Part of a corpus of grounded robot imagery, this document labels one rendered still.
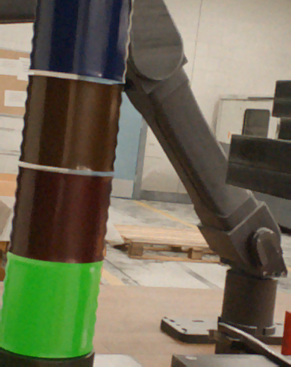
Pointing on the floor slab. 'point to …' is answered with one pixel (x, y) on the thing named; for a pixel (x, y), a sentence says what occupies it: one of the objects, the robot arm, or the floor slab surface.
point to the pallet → (193, 241)
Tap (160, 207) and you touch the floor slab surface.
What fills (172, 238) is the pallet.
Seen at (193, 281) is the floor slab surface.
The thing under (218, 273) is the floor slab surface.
